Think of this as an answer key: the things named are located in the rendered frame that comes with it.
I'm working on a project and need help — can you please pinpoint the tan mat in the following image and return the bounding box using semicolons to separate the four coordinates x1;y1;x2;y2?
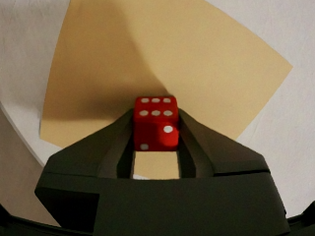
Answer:
40;0;293;148

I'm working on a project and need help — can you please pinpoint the red die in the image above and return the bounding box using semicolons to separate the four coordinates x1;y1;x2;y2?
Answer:
132;96;180;152

